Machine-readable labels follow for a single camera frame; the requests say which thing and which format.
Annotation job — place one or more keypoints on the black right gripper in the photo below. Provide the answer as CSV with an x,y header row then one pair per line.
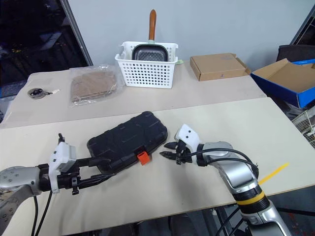
x,y
183,153

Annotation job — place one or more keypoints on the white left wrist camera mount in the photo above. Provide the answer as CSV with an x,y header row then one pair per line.
x,y
59,157

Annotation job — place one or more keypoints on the grey metal window post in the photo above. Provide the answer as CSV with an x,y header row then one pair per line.
x,y
76,32

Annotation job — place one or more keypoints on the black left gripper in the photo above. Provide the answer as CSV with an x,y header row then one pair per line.
x,y
67,182

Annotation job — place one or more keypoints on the black chair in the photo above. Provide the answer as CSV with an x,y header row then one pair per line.
x,y
295,51

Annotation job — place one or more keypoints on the small pale green item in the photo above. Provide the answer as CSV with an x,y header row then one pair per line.
x,y
180,61

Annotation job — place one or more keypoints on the white perforated plastic basket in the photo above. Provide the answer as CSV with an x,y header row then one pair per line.
x,y
147,75

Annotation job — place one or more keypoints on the round metal disc with tag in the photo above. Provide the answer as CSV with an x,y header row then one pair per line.
x,y
36,93

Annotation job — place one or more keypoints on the clear bag with brown cloth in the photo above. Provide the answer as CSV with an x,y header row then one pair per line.
x,y
91,87

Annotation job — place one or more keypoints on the open blue cardboard box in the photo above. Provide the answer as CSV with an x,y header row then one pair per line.
x,y
283,78

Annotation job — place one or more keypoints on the black plastic tool case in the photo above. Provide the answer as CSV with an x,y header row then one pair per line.
x,y
128,137

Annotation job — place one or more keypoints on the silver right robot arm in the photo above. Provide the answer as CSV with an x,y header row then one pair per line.
x,y
236,172

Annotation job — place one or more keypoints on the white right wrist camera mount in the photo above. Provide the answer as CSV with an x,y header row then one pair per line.
x,y
188,135

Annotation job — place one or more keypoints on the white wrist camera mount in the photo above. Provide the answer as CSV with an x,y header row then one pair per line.
x,y
59,157
188,135

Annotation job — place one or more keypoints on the yellow zip tie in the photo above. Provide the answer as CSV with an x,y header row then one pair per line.
x,y
273,173

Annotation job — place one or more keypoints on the dark window frame post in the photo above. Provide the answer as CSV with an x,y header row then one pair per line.
x,y
305,22

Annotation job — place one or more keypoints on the grey metal table leg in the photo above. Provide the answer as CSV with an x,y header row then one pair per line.
x,y
222,221

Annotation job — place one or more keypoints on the flat brown cardboard box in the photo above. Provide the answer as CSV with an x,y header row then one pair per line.
x,y
216,67

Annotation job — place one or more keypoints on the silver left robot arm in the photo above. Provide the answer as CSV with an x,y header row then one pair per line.
x,y
17,177

